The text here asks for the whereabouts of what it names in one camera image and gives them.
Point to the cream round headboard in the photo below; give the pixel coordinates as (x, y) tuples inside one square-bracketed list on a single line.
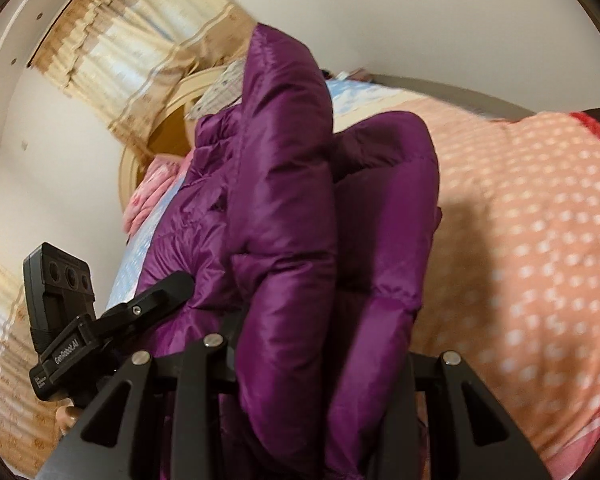
[(168, 133)]

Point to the polka dot bedspread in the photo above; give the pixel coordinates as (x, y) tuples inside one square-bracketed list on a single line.
[(513, 275)]

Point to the beige side window curtain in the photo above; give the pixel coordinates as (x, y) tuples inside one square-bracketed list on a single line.
[(28, 429)]

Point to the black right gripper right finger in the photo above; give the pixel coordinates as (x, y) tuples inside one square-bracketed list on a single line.
[(470, 435)]

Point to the pink folded blanket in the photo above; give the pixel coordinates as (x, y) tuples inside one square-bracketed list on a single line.
[(161, 175)]

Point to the purple down jacket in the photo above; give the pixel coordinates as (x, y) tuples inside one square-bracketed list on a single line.
[(322, 238)]

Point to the beige patterned curtain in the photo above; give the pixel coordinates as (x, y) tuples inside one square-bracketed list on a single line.
[(124, 58)]

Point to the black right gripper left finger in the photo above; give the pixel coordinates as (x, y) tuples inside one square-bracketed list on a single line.
[(154, 415)]

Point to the black camera box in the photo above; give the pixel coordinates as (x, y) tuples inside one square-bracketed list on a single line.
[(58, 288)]

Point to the person's left hand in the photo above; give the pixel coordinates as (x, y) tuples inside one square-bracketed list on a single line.
[(66, 416)]

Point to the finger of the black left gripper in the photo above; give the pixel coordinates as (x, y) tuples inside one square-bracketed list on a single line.
[(156, 302)]

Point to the striped grey pillow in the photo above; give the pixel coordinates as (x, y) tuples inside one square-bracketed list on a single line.
[(223, 93)]

